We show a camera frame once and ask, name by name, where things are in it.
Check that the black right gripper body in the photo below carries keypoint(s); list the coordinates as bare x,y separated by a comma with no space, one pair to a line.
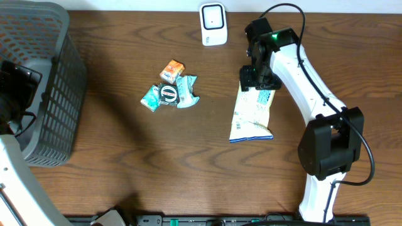
249,76

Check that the yellow snack bag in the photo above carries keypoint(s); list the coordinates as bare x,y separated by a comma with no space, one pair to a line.
251,115

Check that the teal snack packet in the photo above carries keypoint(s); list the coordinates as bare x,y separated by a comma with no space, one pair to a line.
185,91

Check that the orange small box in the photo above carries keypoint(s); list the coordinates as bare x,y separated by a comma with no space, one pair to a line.
172,71

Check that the black round-logo packet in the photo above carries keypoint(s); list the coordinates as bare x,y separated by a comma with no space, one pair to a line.
168,94

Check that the teal small box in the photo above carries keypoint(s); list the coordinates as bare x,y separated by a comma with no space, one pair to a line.
151,99

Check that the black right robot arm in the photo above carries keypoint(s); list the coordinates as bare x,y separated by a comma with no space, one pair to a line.
330,144

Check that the white barcode scanner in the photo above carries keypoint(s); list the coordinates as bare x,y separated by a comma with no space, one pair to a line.
213,24

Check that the grey plastic mesh basket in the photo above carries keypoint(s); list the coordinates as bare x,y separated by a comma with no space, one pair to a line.
35,35

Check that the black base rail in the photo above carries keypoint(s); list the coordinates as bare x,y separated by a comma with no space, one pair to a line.
118,216

